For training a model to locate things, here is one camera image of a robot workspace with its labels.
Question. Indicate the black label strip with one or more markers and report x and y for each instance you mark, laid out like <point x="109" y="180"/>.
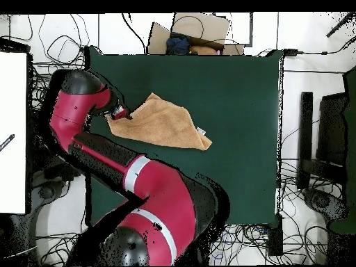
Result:
<point x="7" y="142"/>

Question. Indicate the brown cardboard box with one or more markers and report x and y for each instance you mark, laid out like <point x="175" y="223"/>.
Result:
<point x="200" y="26"/>

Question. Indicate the black pedestal foot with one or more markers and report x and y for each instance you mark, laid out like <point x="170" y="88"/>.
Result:
<point x="322" y="203"/>
<point x="46" y="192"/>

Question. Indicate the black equipment block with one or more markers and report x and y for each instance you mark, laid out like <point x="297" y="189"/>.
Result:
<point x="39" y="155"/>

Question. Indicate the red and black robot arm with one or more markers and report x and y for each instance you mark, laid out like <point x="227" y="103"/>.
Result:
<point x="167" y="194"/>

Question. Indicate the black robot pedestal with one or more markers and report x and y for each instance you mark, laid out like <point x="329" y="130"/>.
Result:
<point x="203" y="247"/>

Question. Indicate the dark blue cloth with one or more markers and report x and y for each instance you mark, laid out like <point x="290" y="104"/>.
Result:
<point x="178" y="46"/>

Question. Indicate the black power adapter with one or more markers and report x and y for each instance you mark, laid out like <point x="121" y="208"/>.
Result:
<point x="290" y="51"/>

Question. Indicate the tan terry towel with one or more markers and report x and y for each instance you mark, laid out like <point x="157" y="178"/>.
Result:
<point x="167" y="125"/>

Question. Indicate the black box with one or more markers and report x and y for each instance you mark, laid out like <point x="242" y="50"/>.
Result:
<point x="275" y="239"/>

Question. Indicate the orange cloth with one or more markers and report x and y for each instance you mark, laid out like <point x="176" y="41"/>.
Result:
<point x="203" y="50"/>

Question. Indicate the green cloth cover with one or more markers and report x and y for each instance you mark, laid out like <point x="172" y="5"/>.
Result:
<point x="351" y="139"/>

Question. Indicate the dark green table cloth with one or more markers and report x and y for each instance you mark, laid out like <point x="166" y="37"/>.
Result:
<point x="222" y="111"/>

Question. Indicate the white board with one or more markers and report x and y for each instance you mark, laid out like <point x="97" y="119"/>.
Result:
<point x="12" y="111"/>

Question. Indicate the black rod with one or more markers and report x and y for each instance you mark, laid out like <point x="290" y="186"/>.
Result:
<point x="339" y="26"/>

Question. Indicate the black frame stand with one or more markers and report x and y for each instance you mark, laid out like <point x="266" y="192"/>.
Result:
<point x="306" y="125"/>

